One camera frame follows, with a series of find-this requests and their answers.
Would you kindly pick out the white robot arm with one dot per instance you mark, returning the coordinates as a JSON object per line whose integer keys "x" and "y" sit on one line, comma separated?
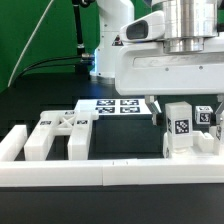
{"x": 114, "y": 14}

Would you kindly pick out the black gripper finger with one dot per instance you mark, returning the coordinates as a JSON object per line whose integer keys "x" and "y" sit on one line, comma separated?
{"x": 220, "y": 109}

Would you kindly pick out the black camera pole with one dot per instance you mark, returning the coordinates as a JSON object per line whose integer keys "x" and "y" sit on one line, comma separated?
{"x": 79, "y": 34}

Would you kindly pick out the white chair seat part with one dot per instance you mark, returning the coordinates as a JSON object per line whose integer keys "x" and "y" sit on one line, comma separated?
{"x": 196, "y": 144}

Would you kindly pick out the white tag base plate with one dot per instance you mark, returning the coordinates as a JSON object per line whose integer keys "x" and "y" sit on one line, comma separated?
{"x": 109, "y": 107}

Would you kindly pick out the white U-shaped obstacle fence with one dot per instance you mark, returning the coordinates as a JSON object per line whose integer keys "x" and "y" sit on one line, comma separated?
{"x": 14, "y": 173}

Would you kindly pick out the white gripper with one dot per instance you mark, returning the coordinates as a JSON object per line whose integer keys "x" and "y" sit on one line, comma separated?
{"x": 170, "y": 54}

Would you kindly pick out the white chair backrest frame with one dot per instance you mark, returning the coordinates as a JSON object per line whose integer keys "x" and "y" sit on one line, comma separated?
{"x": 77, "y": 125}

